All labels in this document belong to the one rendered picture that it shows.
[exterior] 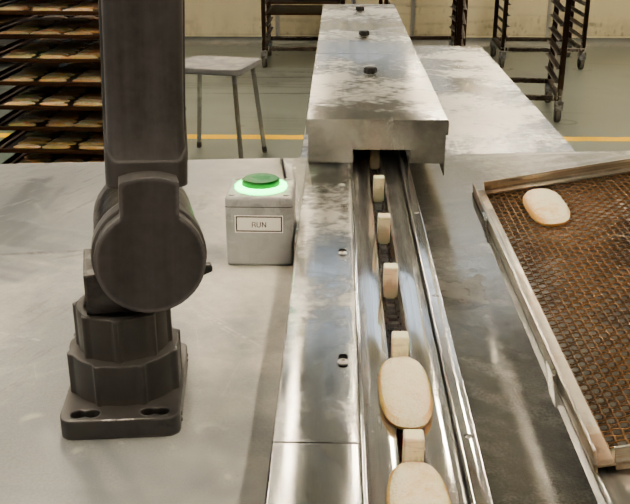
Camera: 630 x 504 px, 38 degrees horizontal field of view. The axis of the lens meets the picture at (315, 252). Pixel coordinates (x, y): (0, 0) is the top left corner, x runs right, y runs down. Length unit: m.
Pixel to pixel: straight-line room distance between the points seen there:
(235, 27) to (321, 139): 6.64
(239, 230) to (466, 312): 0.25
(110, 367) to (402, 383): 0.21
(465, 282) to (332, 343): 0.26
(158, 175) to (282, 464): 0.21
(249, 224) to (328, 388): 0.34
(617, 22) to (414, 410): 7.51
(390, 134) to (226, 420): 0.58
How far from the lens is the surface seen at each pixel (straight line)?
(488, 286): 0.94
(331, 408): 0.63
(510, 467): 0.66
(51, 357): 0.82
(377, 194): 1.11
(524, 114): 1.70
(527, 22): 7.91
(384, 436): 0.63
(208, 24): 7.83
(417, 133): 1.18
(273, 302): 0.89
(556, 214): 0.89
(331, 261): 0.87
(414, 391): 0.66
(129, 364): 0.69
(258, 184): 0.96
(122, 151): 0.64
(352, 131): 1.18
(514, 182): 1.00
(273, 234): 0.96
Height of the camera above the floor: 1.19
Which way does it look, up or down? 21 degrees down
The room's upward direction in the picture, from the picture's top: straight up
